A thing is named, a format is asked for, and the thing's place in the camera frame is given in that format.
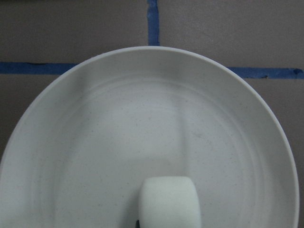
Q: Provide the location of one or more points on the white round plate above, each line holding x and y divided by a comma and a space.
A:
79, 154

